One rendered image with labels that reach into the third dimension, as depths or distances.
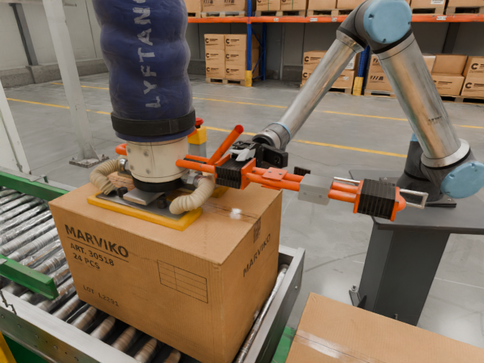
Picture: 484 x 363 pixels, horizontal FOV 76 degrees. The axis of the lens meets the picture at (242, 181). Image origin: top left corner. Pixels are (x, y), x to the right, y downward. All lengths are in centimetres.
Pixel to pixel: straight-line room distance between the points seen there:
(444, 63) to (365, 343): 752
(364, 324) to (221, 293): 57
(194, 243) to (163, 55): 45
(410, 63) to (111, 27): 82
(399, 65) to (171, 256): 84
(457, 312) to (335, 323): 116
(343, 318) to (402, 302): 67
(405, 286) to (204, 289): 115
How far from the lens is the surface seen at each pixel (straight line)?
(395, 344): 118
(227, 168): 78
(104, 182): 100
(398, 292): 176
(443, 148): 124
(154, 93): 80
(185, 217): 84
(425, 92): 114
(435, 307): 218
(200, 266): 76
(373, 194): 72
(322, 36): 924
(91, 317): 126
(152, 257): 85
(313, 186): 73
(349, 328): 117
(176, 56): 81
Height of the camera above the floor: 142
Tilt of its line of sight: 27 degrees down
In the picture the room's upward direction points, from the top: straight up
